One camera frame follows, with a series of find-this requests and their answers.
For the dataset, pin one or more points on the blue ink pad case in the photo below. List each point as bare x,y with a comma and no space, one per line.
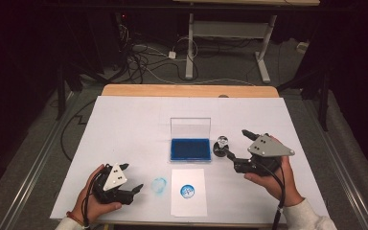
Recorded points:
190,149

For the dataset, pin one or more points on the black metal stand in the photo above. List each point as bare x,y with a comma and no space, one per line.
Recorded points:
324,102

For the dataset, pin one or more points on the metal floor rail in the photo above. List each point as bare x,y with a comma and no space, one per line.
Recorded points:
35,169
345,179

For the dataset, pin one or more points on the person's left hand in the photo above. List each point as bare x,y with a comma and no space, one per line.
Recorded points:
94,209

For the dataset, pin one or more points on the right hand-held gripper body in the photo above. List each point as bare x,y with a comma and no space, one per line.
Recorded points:
268,148

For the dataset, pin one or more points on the white table cover board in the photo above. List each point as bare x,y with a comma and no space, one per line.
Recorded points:
134,127

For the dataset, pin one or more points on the white paper sheet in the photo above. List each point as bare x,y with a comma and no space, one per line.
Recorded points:
190,207

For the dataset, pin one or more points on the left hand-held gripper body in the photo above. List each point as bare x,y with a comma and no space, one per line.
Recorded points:
115,179

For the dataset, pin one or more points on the person's right hand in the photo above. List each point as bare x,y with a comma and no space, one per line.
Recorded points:
284,185

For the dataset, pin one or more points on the black round stamp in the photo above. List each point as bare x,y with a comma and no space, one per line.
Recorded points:
218,151

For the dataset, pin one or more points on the wooden table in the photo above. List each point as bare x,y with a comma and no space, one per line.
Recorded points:
172,90

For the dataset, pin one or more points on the white power adapter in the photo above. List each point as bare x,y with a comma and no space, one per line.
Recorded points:
172,55

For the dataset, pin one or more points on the white desk frame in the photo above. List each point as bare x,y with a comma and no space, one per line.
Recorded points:
230,29

